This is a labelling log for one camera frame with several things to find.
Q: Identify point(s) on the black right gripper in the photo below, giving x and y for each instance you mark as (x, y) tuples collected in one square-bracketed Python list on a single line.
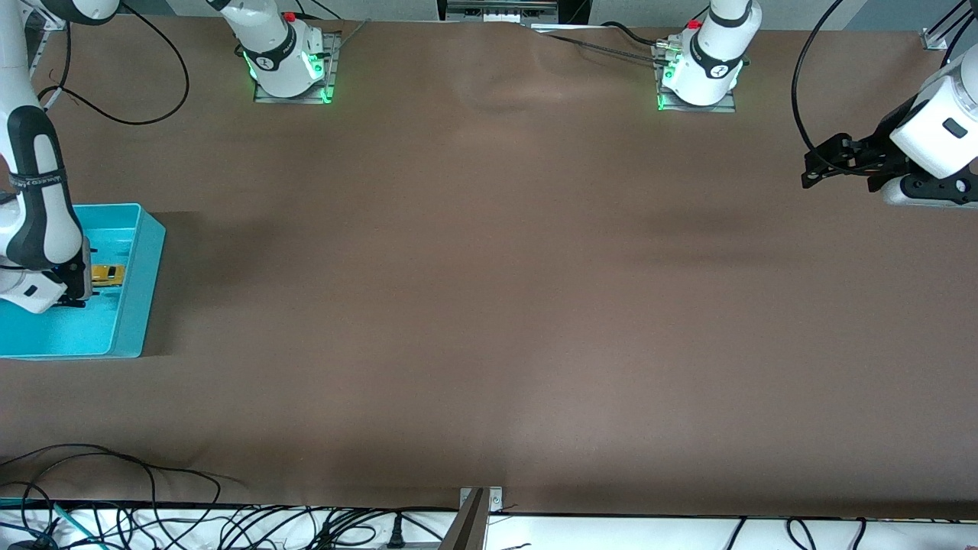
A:
[(79, 284)]

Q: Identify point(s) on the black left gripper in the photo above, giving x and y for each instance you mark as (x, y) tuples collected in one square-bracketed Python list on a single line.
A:
[(875, 151)]

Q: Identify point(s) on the yellow beetle toy car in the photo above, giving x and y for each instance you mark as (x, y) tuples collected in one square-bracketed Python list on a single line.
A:
[(108, 275)]

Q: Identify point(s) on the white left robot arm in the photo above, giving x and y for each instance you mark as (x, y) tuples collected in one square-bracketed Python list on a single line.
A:
[(940, 130)]

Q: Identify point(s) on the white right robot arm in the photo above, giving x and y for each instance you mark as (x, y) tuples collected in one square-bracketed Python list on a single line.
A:
[(42, 191)]

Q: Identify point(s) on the turquoise plastic bin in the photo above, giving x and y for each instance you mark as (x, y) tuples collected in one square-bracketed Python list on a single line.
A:
[(114, 328)]

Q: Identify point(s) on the black power strip device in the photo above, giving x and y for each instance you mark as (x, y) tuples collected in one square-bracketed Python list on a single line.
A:
[(500, 11)]

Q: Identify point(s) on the brown table cover sheet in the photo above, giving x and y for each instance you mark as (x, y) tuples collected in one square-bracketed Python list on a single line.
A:
[(489, 305)]

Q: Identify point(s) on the thin grey rod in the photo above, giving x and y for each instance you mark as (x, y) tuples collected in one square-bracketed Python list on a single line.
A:
[(353, 32)]

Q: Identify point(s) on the black power plug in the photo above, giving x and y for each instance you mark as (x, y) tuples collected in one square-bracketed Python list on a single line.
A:
[(396, 535)]

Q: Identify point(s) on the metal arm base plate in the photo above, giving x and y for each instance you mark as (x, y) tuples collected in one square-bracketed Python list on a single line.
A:
[(722, 108), (334, 69)]

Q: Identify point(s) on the small aluminium corner bracket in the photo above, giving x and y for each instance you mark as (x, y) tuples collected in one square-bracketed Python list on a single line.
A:
[(934, 40)]

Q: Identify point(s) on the aluminium frame profile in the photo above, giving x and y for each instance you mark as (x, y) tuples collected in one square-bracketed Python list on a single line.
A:
[(47, 19)]

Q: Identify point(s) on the grey metal post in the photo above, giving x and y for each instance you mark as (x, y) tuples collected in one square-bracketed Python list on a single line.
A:
[(467, 527)]

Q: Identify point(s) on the small metal bracket plate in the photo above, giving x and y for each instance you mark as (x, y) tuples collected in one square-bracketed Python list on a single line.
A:
[(497, 500)]

